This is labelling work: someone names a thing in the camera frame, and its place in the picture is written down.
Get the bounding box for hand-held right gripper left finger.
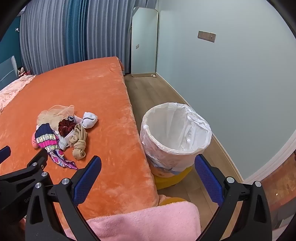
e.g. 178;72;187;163
25;156;102;241

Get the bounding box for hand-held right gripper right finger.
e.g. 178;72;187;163
194;154;273;241

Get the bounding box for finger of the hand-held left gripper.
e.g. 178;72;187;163
0;146;11;164
0;148;54;193

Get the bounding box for colourful striped pleated cloth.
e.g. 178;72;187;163
35;123;78;170

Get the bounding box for beige knotted stockings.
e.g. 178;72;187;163
69;123;88;160

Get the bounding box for round waste bin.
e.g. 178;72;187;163
140;102;212;178

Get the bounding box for white paper packet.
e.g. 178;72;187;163
59;129;75;147

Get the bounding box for dark red velvet scrunchie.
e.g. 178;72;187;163
58;119;74;136

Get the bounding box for white plastic bin liner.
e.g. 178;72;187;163
140;102;212;164

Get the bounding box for pink perforated object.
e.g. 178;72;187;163
31;132;41;149

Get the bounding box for yellow stool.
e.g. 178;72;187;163
154;166;193;190

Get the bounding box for beige tulle mesh cloth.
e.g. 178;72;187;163
37;105;75;130

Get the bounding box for white sock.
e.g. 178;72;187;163
82;112;98;129

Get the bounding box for pink fleece cloth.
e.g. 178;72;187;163
65;201;200;241

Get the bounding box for brown wooden door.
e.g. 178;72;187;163
262;149;296;224

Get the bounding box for grey blue padded headboard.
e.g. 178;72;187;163
0;56;18;91

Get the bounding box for small doll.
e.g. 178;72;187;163
17;67;30;78

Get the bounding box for bed with orange blanket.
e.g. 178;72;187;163
0;56;160;220

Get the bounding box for grey pleated curtain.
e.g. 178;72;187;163
85;0;137;76
20;0;70;75

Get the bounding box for blue curtain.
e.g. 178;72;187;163
67;0;89;63

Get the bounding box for standing floor mirror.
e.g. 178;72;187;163
131;6;159;77

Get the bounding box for brown wall switch panel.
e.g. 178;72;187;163
198;31;216;43

